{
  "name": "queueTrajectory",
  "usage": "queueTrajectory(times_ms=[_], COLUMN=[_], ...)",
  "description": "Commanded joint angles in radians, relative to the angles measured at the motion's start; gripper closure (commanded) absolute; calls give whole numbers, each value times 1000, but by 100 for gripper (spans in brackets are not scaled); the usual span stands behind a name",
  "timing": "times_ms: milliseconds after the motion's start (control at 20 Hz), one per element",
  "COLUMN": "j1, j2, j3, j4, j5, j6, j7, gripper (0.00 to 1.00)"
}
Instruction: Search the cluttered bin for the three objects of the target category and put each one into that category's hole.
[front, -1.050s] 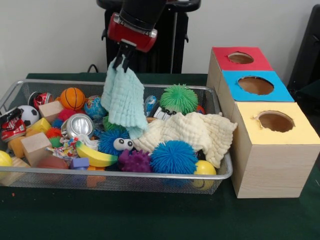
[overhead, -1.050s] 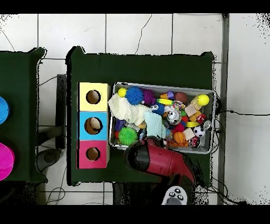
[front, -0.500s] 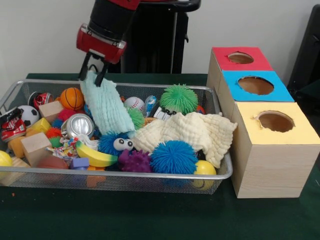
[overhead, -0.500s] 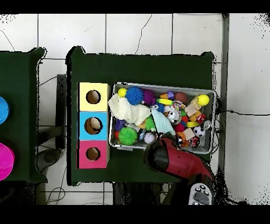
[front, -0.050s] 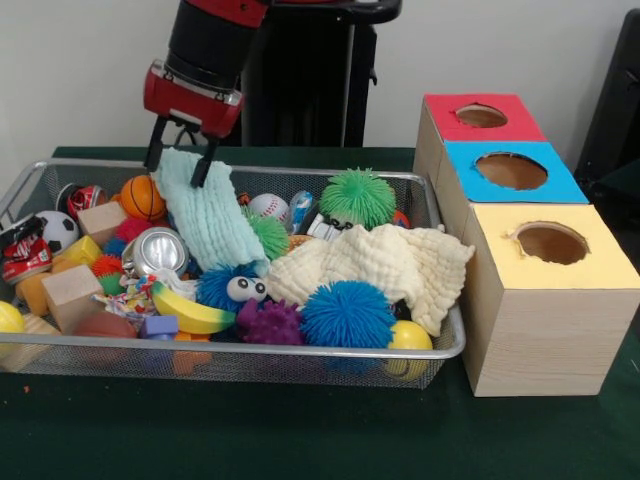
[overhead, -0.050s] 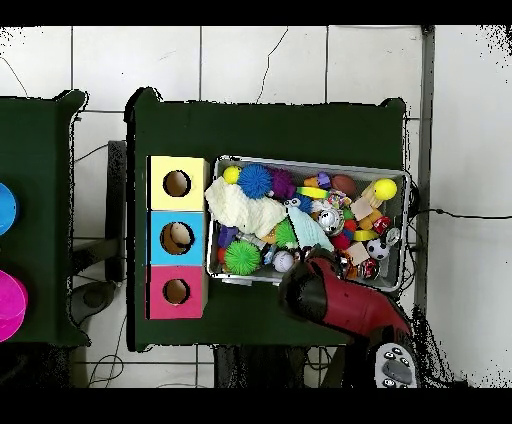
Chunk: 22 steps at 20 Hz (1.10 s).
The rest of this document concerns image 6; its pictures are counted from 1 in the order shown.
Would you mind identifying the mint green muslin cloth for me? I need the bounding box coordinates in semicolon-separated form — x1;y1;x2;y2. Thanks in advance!
285;203;335;253

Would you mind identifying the wooden box with three holes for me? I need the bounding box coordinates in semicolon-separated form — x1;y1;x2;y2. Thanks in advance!
145;154;211;321

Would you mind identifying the cream muslin cloth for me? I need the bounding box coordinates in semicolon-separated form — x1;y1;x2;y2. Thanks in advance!
204;176;289;240

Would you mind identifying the blue spiky rubber ball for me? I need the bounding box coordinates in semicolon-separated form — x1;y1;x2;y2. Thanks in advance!
236;163;274;200

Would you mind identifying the purple spiky rubber ball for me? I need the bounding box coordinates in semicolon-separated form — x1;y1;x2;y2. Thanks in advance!
269;167;298;200

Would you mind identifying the large green spiky ball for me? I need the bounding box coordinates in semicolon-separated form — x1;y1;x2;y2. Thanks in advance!
223;240;262;276

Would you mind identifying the white baseball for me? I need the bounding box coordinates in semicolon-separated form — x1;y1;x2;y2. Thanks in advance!
272;250;296;274

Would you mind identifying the silver drink can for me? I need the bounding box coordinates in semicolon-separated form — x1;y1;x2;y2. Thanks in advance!
317;207;345;236

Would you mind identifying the dark green tablecloth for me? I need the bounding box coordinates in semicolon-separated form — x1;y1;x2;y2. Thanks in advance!
125;87;407;352
0;89;91;347

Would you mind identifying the brown toy football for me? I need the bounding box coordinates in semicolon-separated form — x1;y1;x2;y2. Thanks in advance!
330;174;358;198

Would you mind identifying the black and white soccer ball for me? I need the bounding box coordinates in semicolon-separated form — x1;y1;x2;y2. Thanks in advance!
365;238;391;261

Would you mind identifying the yellow ball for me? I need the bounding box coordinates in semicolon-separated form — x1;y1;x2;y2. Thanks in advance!
372;178;399;201

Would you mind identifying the blue round disc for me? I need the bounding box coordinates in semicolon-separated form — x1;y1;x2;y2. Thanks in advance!
0;182;20;236

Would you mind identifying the magenta round disc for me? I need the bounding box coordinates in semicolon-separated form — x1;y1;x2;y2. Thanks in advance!
0;269;29;343

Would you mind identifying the silver wire mesh bin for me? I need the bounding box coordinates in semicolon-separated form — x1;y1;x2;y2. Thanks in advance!
205;154;412;293

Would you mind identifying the black cable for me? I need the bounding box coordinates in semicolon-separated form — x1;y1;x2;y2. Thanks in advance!
415;206;512;220

